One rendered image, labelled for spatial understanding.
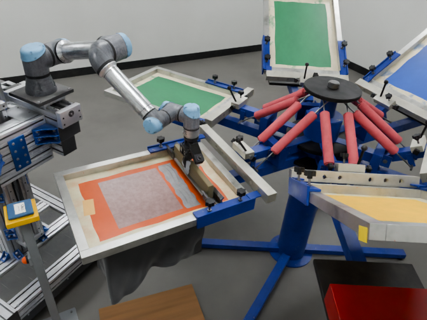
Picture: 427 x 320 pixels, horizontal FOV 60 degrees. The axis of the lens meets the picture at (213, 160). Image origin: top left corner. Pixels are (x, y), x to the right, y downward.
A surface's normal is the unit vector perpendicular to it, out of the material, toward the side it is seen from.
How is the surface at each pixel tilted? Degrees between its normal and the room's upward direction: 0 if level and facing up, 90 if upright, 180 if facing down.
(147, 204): 0
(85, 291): 0
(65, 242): 0
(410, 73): 32
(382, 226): 58
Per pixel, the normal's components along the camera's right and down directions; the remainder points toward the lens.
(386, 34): -0.88, 0.24
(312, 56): 0.04, -0.39
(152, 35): 0.48, 0.53
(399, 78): -0.41, -0.56
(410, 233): 0.01, 0.06
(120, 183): 0.06, -0.81
